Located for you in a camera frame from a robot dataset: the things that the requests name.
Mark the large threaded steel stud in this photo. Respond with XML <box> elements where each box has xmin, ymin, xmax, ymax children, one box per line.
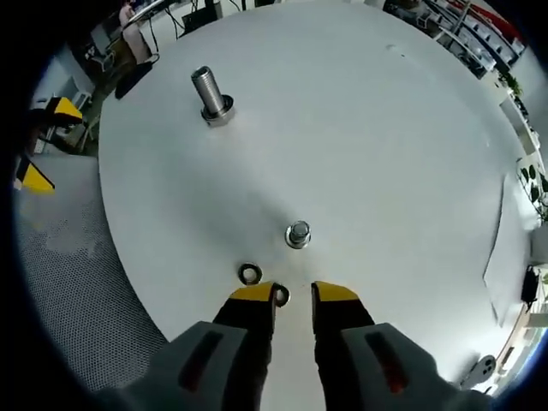
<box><xmin>190</xmin><ymin>66</ymin><xmax>237</xmax><ymax>128</ymax></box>

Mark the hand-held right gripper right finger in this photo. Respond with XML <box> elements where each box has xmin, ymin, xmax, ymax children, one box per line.
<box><xmin>310</xmin><ymin>280</ymin><xmax>493</xmax><ymax>411</ymax></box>

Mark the small green plant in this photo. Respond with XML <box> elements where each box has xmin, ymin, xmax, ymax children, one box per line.
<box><xmin>498</xmin><ymin>72</ymin><xmax>526</xmax><ymax>98</ymax></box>

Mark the small black device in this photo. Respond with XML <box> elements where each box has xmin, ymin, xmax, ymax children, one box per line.
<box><xmin>520</xmin><ymin>264</ymin><xmax>543</xmax><ymax>305</ymax></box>

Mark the white paper sheet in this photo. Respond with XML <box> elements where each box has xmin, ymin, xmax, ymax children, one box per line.
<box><xmin>482</xmin><ymin>170</ymin><xmax>536</xmax><ymax>326</ymax></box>

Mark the shelf with white bins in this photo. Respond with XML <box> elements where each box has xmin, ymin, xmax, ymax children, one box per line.
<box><xmin>384</xmin><ymin>0</ymin><xmax>527</xmax><ymax>78</ymax></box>

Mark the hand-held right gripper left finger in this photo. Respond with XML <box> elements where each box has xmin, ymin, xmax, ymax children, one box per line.
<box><xmin>92</xmin><ymin>280</ymin><xmax>278</xmax><ymax>411</ymax></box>

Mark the small threaded steel stud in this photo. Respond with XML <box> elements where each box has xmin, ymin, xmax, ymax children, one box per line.
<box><xmin>284</xmin><ymin>219</ymin><xmax>313</xmax><ymax>250</ymax></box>

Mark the green potted plant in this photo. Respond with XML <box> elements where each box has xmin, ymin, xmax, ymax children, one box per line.
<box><xmin>515</xmin><ymin>164</ymin><xmax>548</xmax><ymax>223</ymax></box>

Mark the white handheld controller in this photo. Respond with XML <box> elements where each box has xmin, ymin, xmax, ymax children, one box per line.
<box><xmin>462</xmin><ymin>354</ymin><xmax>497</xmax><ymax>386</ymax></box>

